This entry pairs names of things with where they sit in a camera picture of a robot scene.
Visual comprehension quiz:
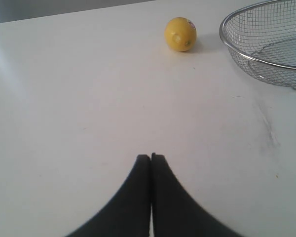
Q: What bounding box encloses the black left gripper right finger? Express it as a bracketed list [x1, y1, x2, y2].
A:
[151, 153, 237, 237]

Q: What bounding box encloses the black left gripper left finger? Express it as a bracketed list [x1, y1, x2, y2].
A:
[69, 155, 151, 237]

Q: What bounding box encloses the yellow lemon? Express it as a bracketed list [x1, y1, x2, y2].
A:
[164, 17, 197, 52]

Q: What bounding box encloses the metal wire mesh basket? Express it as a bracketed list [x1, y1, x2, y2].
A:
[219, 0, 296, 90]

